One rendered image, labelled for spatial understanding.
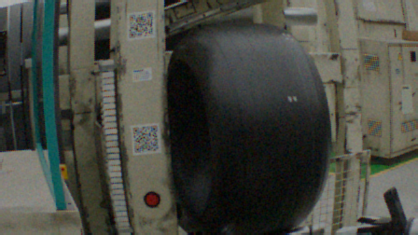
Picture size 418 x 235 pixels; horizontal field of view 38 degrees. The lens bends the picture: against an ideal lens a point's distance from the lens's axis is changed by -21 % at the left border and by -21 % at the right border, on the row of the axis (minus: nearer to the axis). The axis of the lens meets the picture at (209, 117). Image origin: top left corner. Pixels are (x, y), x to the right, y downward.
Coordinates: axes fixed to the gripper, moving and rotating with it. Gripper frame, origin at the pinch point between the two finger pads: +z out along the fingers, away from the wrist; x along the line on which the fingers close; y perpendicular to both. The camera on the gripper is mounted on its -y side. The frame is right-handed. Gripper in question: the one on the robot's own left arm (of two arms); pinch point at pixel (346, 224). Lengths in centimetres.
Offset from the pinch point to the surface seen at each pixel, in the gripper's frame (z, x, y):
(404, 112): 128, 501, -13
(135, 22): 61, 0, -46
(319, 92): 20.9, 24.1, -29.0
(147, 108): 59, 6, -24
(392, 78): 137, 477, -46
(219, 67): 41, 9, -34
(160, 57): 57, 7, -37
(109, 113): 66, -2, -23
